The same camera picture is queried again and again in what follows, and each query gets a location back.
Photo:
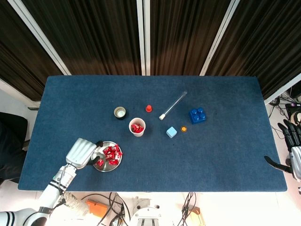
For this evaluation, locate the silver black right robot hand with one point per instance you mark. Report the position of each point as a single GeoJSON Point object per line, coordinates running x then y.
{"type": "Point", "coordinates": [296, 162]}

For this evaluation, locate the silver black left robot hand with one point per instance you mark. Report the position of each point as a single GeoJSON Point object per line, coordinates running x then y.
{"type": "Point", "coordinates": [80, 153]}

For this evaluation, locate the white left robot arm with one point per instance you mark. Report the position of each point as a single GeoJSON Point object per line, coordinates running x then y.
{"type": "Point", "coordinates": [49, 195]}

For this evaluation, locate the silver metal plate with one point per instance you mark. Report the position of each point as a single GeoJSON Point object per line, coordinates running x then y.
{"type": "Point", "coordinates": [105, 168]}

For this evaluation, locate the white paper cup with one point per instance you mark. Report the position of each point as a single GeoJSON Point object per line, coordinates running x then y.
{"type": "Point", "coordinates": [141, 134]}

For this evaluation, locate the beige round object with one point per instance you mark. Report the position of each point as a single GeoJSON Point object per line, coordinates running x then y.
{"type": "Point", "coordinates": [296, 116]}

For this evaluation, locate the white sneaker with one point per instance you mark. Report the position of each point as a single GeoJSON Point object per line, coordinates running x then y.
{"type": "Point", "coordinates": [75, 203]}

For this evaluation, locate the black electronic device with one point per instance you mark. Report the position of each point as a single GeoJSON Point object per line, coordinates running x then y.
{"type": "Point", "coordinates": [291, 108]}

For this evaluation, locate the orange electronic device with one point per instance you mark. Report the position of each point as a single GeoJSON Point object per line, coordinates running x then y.
{"type": "Point", "coordinates": [98, 208]}

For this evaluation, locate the person in black clothes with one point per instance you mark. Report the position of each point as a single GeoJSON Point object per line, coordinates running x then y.
{"type": "Point", "coordinates": [9, 146]}

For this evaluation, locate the small red plastic cap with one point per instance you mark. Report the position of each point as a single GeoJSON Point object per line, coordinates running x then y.
{"type": "Point", "coordinates": [148, 108]}

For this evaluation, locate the blue table cloth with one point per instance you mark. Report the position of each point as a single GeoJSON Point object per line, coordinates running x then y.
{"type": "Point", "coordinates": [164, 164]}

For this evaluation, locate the white robot torso base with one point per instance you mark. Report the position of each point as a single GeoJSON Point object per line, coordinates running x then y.
{"type": "Point", "coordinates": [145, 214]}

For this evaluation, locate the glass test tube white stopper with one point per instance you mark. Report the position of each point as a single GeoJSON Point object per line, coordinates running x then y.
{"type": "Point", "coordinates": [162, 116]}

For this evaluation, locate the light blue cube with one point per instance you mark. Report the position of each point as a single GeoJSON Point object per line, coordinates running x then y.
{"type": "Point", "coordinates": [171, 132]}

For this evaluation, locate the orange round disc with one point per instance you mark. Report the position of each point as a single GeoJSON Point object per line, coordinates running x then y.
{"type": "Point", "coordinates": [183, 129]}

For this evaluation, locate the blue building block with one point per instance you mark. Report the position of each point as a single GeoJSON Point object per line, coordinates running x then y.
{"type": "Point", "coordinates": [197, 116]}

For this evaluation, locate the tan wooden block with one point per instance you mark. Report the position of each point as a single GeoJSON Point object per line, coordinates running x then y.
{"type": "Point", "coordinates": [197, 217]}

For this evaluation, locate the dark brown curtain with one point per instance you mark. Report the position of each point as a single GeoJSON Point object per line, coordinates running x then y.
{"type": "Point", "coordinates": [270, 35]}
{"type": "Point", "coordinates": [94, 35]}
{"type": "Point", "coordinates": [183, 35]}
{"type": "Point", "coordinates": [14, 47]}

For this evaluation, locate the white partition frame post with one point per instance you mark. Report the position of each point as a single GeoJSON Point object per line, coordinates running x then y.
{"type": "Point", "coordinates": [147, 47]}
{"type": "Point", "coordinates": [282, 90]}
{"type": "Point", "coordinates": [140, 47]}
{"type": "Point", "coordinates": [218, 37]}
{"type": "Point", "coordinates": [47, 47]}

